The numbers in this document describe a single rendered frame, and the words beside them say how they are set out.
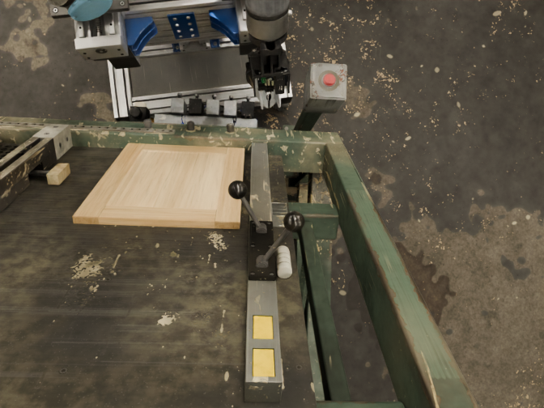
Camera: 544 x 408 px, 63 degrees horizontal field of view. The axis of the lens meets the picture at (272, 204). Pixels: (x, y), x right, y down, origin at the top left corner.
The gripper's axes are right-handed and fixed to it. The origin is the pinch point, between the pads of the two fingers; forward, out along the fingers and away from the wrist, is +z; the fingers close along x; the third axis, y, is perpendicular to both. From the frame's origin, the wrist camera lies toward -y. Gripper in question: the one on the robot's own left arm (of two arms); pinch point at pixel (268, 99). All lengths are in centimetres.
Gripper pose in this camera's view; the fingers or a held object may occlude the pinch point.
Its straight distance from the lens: 100.9
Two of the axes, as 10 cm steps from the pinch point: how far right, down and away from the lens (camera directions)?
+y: 1.3, 8.5, -5.2
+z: 0.1, 5.2, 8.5
